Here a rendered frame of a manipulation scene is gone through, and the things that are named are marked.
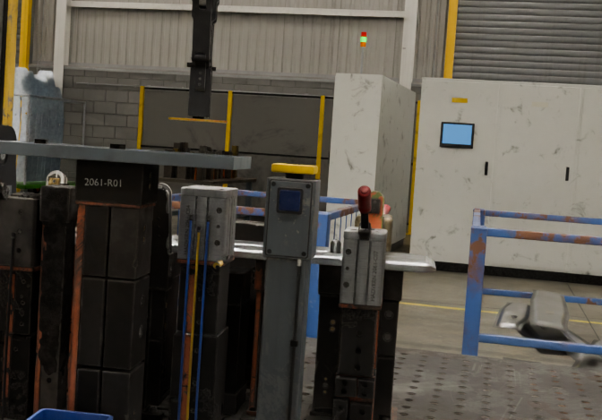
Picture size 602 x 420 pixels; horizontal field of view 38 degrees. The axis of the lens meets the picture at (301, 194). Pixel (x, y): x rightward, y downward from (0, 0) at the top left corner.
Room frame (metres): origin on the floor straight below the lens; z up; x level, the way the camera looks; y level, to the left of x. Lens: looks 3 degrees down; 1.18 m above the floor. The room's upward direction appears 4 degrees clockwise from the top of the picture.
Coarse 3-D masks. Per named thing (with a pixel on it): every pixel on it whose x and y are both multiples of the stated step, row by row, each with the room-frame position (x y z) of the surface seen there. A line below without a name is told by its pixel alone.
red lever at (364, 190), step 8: (360, 192) 1.27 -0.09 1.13; (368, 192) 1.27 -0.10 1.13; (360, 200) 1.28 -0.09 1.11; (368, 200) 1.28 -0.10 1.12; (360, 208) 1.30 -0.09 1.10; (368, 208) 1.30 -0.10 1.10; (360, 224) 1.36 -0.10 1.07; (368, 224) 1.35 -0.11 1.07; (360, 232) 1.36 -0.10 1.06; (368, 232) 1.36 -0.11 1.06
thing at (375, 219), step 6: (372, 192) 1.72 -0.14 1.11; (378, 192) 1.72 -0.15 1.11; (372, 198) 1.72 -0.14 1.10; (378, 198) 1.72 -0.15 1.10; (372, 204) 1.71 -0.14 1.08; (378, 204) 1.71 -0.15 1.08; (372, 210) 1.71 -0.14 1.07; (378, 210) 1.71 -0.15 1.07; (372, 216) 1.71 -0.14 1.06; (378, 216) 1.71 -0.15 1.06; (372, 222) 1.71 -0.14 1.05; (378, 222) 1.71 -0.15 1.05
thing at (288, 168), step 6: (276, 168) 1.24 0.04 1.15; (282, 168) 1.24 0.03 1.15; (288, 168) 1.23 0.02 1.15; (294, 168) 1.23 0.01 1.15; (300, 168) 1.23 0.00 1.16; (306, 168) 1.23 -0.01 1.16; (312, 168) 1.23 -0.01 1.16; (288, 174) 1.25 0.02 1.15; (294, 174) 1.25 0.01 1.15; (300, 174) 1.25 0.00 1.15; (306, 174) 1.23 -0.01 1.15; (312, 174) 1.23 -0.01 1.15
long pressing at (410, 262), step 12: (240, 240) 1.68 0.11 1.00; (240, 252) 1.52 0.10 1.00; (252, 252) 1.51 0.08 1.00; (324, 252) 1.61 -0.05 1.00; (324, 264) 1.50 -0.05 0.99; (336, 264) 1.50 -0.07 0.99; (396, 264) 1.48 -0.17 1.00; (408, 264) 1.48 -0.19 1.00; (420, 264) 1.48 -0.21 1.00; (432, 264) 1.53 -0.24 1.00
